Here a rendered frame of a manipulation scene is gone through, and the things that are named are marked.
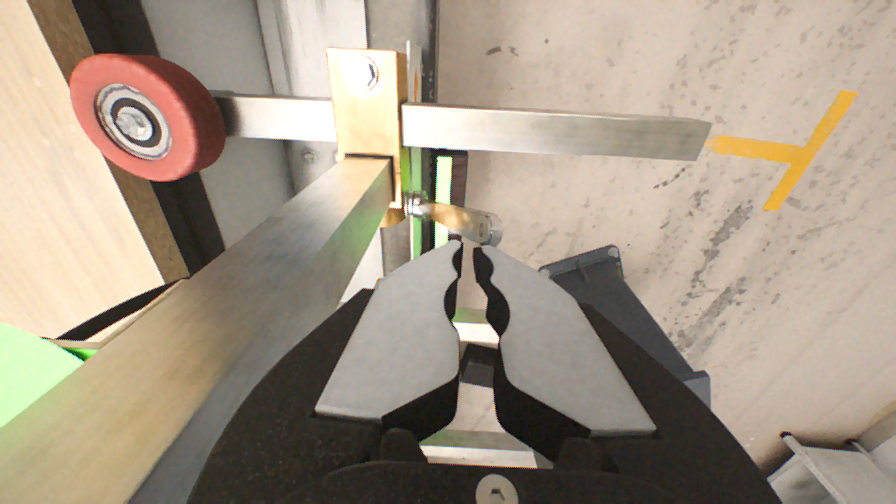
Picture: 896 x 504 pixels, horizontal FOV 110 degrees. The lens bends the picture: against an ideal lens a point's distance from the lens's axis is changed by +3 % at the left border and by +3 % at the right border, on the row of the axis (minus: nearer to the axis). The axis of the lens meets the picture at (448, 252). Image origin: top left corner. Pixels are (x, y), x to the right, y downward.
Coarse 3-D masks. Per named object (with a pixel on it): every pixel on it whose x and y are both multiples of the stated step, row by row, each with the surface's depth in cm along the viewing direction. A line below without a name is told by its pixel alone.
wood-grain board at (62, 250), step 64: (0, 0) 18; (64, 0) 20; (0, 64) 20; (64, 64) 20; (0, 128) 22; (64, 128) 22; (0, 192) 24; (64, 192) 24; (128, 192) 25; (0, 256) 27; (64, 256) 27; (128, 256) 27; (0, 320) 31; (64, 320) 31
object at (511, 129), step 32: (224, 96) 24; (256, 96) 25; (288, 96) 26; (256, 128) 25; (288, 128) 25; (320, 128) 25; (416, 128) 25; (448, 128) 25; (480, 128) 25; (512, 128) 25; (544, 128) 25; (576, 128) 25; (608, 128) 25; (640, 128) 24; (672, 128) 24; (704, 128) 24
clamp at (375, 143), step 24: (336, 48) 22; (336, 72) 22; (384, 72) 22; (336, 96) 23; (360, 96) 23; (384, 96) 23; (336, 120) 24; (360, 120) 24; (384, 120) 24; (360, 144) 25; (384, 144) 25; (408, 168) 30; (384, 216) 28
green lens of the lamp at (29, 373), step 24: (0, 336) 7; (24, 336) 7; (0, 360) 7; (24, 360) 7; (48, 360) 7; (72, 360) 8; (0, 384) 7; (24, 384) 7; (48, 384) 7; (0, 408) 6; (24, 408) 7
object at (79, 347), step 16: (160, 288) 12; (176, 288) 10; (128, 304) 11; (144, 304) 12; (96, 320) 11; (112, 320) 11; (128, 320) 9; (64, 336) 10; (80, 336) 10; (112, 336) 8; (80, 352) 8
